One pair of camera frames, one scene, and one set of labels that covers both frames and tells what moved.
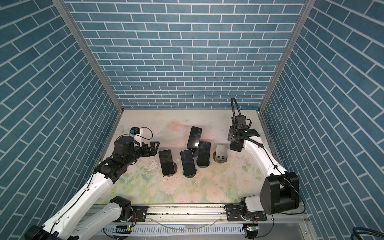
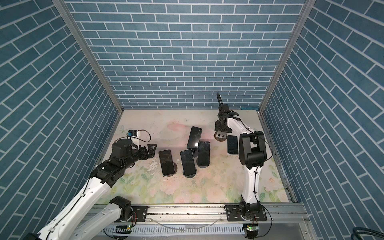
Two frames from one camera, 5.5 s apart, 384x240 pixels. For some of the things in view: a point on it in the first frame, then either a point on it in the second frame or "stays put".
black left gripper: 147,153 stays put
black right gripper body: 232,133 → 218,127
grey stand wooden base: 220,156 → 220,136
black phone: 166,162 stays put
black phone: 203,153 stays put
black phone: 194,137 stays put
